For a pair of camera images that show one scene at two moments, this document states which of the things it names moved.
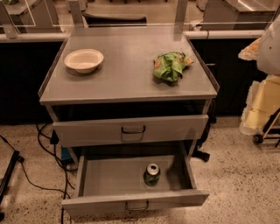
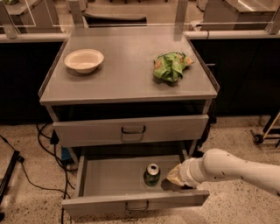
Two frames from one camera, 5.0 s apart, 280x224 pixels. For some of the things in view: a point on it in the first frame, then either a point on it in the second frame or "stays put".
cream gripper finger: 250,52 -> 191,171
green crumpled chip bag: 169,66 stays put
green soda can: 151,174 stays put
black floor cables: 50,143 stays put
